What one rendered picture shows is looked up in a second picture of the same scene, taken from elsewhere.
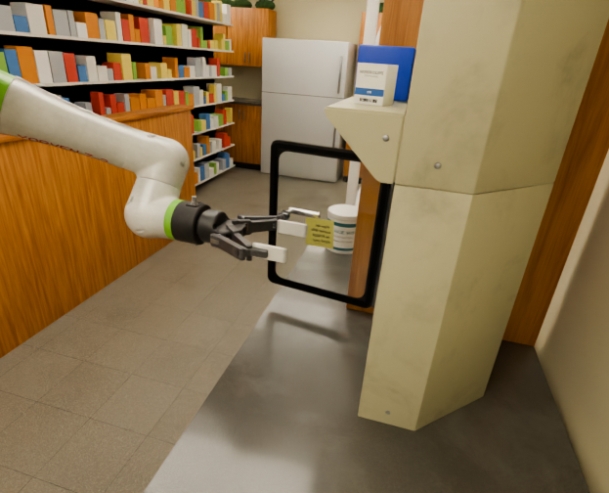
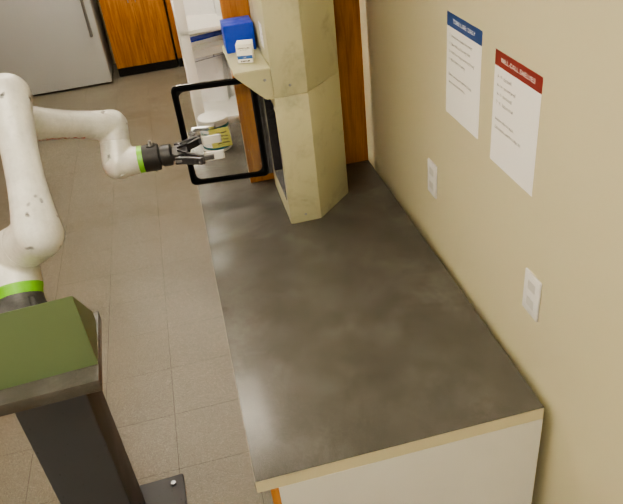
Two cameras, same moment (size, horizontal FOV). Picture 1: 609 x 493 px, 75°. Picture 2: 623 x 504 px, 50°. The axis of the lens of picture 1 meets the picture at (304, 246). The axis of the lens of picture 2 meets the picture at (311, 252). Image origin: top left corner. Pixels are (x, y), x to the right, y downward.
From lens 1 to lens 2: 1.58 m
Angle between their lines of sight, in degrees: 22
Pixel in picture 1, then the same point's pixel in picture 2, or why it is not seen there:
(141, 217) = (122, 165)
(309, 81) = not seen: outside the picture
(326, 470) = (289, 245)
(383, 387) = (299, 201)
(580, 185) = (355, 59)
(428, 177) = (287, 91)
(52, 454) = not seen: hidden behind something
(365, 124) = (254, 77)
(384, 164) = (267, 91)
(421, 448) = (327, 222)
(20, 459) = (7, 446)
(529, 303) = (356, 135)
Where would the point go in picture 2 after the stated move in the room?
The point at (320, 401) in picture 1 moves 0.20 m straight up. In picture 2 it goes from (269, 227) to (261, 177)
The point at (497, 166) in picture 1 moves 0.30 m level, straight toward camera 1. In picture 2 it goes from (312, 77) to (317, 113)
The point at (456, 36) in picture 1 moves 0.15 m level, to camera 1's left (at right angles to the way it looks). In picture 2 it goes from (281, 34) to (235, 45)
